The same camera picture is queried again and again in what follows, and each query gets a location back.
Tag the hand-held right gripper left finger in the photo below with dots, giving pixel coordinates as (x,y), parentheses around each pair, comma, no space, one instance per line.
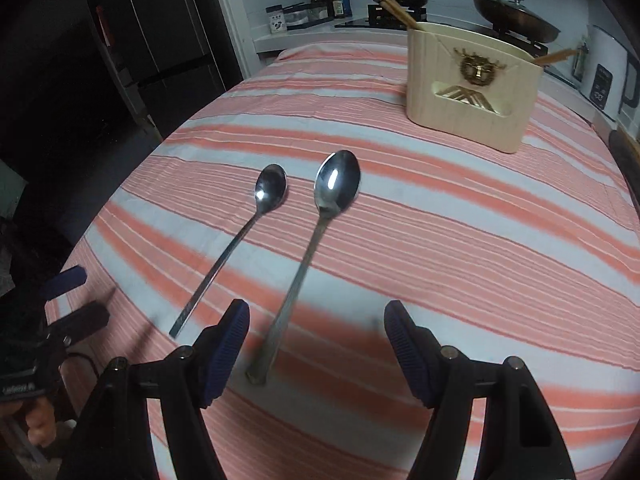
(227,355)

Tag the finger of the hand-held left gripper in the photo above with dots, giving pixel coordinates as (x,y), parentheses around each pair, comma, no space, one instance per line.
(80,322)
(65,282)

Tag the thick brown wooden chopstick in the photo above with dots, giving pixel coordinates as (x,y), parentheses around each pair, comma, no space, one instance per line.
(397,16)

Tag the white label spice jar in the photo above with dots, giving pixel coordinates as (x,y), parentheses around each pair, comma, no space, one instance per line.
(275,20)

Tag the black frying pan glass lid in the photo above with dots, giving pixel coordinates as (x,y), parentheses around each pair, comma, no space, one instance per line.
(520,17)

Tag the white electric kettle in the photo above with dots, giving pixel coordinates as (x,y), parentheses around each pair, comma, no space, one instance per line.
(607,75)

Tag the black gas stove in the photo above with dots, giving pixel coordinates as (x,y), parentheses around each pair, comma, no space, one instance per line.
(380,12)

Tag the small steel spoon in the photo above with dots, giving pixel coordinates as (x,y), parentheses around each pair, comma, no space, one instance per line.
(270,185)

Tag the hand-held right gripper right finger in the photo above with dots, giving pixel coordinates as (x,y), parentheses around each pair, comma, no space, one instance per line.
(407,350)

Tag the pink white striped tablecloth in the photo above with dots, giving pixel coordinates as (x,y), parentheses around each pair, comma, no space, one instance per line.
(450,260)

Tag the person's left hand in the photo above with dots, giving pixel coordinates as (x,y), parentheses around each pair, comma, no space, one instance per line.
(40,422)

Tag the dark glass bottle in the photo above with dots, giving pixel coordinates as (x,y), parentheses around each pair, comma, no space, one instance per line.
(580,60)

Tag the black refrigerator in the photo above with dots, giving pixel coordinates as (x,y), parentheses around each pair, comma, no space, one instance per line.
(160,35)

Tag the cream utensil holder gold emblem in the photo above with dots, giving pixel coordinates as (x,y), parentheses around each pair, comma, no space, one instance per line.
(435,60)

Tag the clear glass spice jars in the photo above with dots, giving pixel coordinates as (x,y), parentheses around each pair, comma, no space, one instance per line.
(302,15)

